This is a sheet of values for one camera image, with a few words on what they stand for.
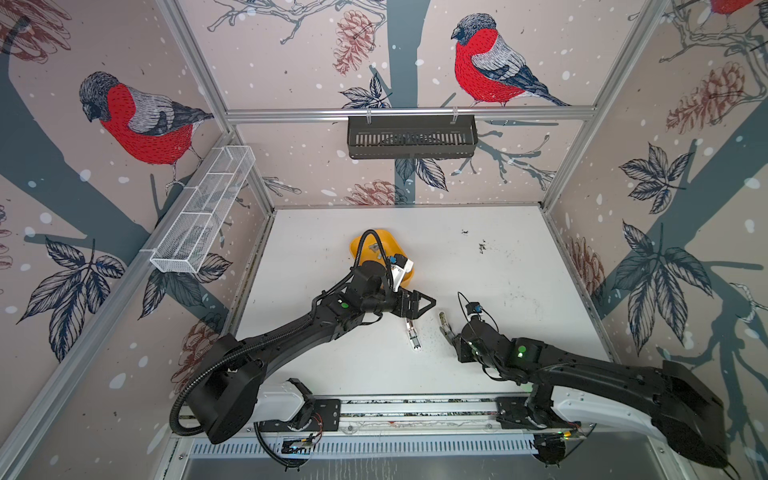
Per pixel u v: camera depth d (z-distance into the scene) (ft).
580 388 1.71
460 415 2.45
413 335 2.81
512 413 2.39
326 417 2.39
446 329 2.85
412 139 3.46
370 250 3.58
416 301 2.20
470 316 2.36
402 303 2.24
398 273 2.35
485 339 2.04
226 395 1.34
